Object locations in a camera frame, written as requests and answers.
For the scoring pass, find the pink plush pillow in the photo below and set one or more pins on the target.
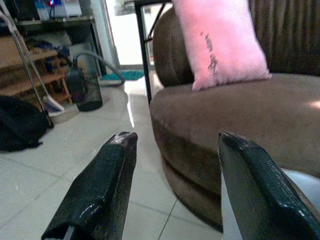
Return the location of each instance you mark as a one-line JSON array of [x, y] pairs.
[[225, 42]]

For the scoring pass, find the black metal table frame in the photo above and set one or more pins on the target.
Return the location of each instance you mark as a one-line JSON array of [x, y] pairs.
[[144, 50]]

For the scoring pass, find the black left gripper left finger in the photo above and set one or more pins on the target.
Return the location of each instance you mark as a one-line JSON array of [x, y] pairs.
[[100, 190]]

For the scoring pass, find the dark vacuum cleaner canister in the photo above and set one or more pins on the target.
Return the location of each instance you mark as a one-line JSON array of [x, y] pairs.
[[86, 87]]

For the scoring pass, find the wooden shoe rack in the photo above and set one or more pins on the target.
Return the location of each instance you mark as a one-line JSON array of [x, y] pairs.
[[32, 75]]

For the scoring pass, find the metal mop pole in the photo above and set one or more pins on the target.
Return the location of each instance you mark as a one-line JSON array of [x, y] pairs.
[[27, 67]]

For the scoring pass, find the black backpack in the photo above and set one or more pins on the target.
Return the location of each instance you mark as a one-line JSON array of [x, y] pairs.
[[17, 125]]

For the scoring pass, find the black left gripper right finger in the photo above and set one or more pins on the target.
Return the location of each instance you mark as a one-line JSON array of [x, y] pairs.
[[260, 195]]

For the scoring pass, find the teal door mat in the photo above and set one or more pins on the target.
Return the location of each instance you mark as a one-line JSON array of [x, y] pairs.
[[125, 76]]

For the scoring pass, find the brown fabric sofa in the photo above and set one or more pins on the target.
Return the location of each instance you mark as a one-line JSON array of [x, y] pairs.
[[250, 117]]

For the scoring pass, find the dark shelf unit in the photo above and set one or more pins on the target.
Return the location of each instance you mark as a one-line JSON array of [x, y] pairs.
[[65, 22]]

